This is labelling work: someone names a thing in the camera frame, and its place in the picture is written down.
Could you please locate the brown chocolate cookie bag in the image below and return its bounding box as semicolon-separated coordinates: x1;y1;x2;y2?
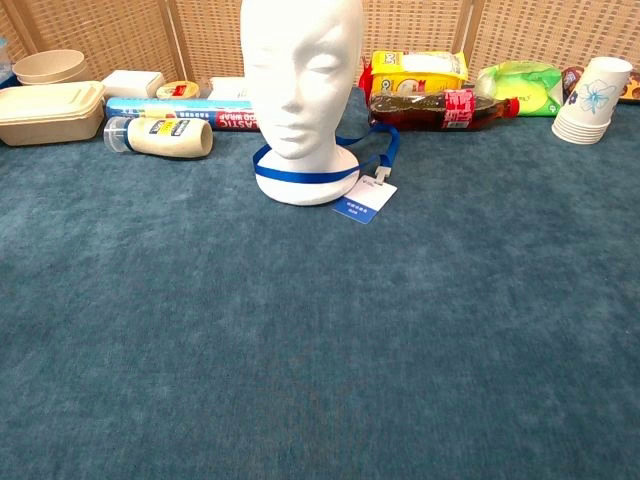
561;66;640;104

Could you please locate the beige lidded food container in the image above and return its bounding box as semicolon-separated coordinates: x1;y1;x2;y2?
0;80;107;148

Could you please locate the cola bottle with red label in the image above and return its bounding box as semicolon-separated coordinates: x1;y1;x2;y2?
367;88;522;134

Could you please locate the round tin with red label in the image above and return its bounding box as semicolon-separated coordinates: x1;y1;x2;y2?
155;80;201;101

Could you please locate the blue plastic wrap box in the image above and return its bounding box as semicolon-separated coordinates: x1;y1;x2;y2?
105;96;262;133

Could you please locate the wicker folding screen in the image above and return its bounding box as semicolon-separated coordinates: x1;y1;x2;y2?
0;0;640;92

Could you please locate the white plastic food package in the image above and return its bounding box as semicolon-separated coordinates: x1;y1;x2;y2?
206;76;248;102

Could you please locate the beige round bowl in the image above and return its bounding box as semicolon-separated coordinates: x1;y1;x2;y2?
12;49;94;87

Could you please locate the small white box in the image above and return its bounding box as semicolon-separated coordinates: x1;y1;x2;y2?
101;69;166;100

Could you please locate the white badge with blue lanyard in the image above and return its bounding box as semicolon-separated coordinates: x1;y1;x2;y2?
252;122;402;226

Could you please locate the green wet wipes pack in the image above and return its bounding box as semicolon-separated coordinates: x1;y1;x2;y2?
473;60;566;118

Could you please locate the teal table cloth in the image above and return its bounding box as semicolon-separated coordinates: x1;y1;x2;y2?
0;84;640;480

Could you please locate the white paper cup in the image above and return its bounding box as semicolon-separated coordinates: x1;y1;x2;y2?
551;56;634;146

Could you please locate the mayonnaise squeeze bottle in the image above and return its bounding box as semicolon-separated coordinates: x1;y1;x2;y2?
103;116;215;160

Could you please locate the yellow snack bag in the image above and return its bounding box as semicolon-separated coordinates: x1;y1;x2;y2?
359;49;470;97

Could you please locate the white foam mannequin head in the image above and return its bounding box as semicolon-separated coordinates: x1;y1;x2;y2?
239;0;365;207

